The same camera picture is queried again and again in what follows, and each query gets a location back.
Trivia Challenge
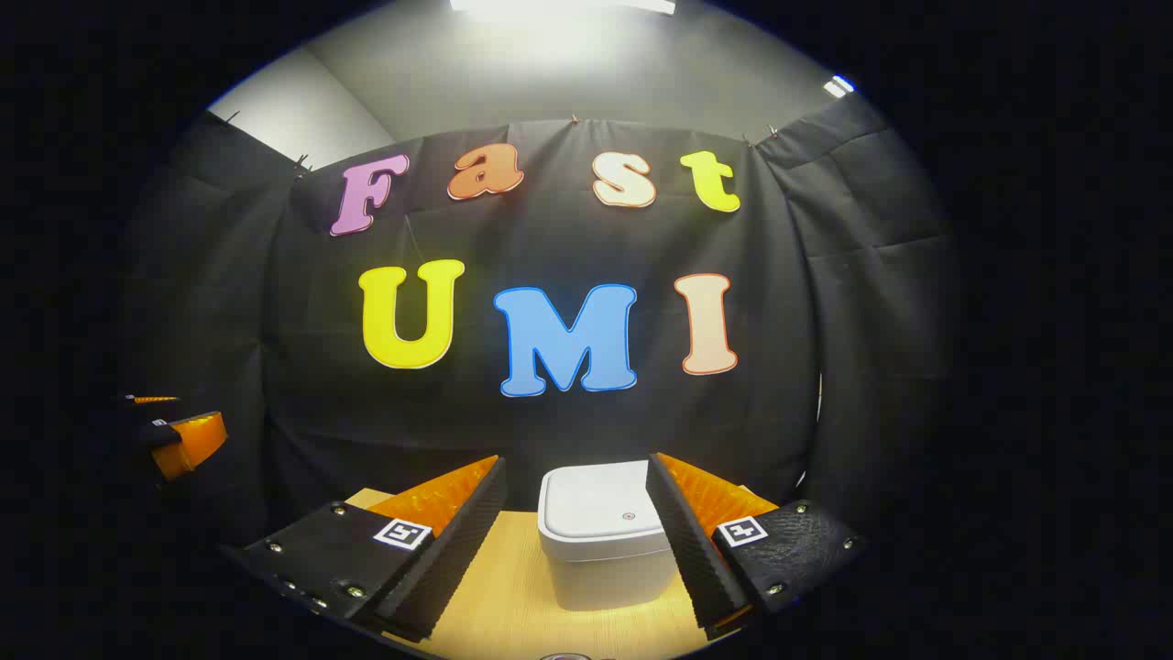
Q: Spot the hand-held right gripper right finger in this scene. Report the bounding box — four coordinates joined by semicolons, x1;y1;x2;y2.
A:
646;452;867;640

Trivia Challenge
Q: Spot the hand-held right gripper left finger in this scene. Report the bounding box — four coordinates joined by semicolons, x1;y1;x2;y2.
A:
220;456;508;643

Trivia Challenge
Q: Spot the long ceiling light panel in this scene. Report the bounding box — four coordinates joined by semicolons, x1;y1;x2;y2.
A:
449;0;676;16

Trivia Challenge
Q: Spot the white desktop garbage bin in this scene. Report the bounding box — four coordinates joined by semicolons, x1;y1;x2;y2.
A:
537;460;685;613

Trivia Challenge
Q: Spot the black backdrop cloth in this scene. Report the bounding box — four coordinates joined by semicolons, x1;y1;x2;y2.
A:
119;96;959;551

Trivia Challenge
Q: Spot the light wooden desktop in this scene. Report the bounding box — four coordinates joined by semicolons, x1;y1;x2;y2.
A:
344;488;734;660

